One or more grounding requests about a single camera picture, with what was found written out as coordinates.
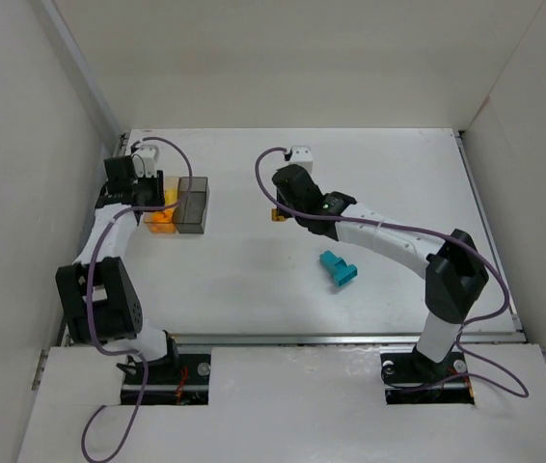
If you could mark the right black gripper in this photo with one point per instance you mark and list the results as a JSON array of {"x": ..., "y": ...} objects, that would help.
[{"x": 285, "y": 199}]

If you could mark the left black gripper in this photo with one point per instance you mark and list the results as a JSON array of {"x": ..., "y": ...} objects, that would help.
[{"x": 145, "y": 191}]

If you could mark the yellow round lego with sticker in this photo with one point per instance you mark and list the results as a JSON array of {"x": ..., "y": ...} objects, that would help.
[{"x": 278, "y": 216}]

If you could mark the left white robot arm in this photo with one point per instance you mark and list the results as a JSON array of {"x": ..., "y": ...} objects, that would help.
[{"x": 96, "y": 292}]

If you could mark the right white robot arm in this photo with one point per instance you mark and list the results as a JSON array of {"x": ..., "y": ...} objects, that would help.
[{"x": 454, "y": 278}]

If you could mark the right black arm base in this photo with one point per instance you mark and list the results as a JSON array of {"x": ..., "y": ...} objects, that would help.
[{"x": 411, "y": 379}]

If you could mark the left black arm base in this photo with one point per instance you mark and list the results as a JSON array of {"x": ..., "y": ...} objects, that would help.
[{"x": 180, "y": 381}]

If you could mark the yellow lego stack in container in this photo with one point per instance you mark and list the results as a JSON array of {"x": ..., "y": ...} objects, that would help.
[{"x": 170, "y": 196}]

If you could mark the orange transparent container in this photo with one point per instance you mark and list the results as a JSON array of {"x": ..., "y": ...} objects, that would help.
[{"x": 162, "y": 222}]

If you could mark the grey transparent container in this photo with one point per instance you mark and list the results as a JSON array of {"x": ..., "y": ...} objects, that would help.
[{"x": 190, "y": 215}]

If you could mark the teal lego piece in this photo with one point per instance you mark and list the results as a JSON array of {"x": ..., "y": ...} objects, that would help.
[{"x": 340, "y": 272}]

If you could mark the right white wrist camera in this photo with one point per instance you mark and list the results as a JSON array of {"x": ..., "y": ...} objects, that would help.
[{"x": 300, "y": 155}]

